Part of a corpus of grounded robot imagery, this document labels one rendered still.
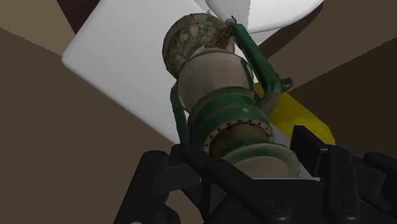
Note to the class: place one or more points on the green rusty lantern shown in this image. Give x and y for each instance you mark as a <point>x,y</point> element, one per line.
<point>211,74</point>

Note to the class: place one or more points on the yellow flat object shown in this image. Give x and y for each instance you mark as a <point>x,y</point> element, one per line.
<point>297,118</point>

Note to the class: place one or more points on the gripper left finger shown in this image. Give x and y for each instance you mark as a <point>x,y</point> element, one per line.
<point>155,186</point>

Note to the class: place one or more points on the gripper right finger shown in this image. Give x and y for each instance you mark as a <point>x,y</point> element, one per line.
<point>341,186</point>

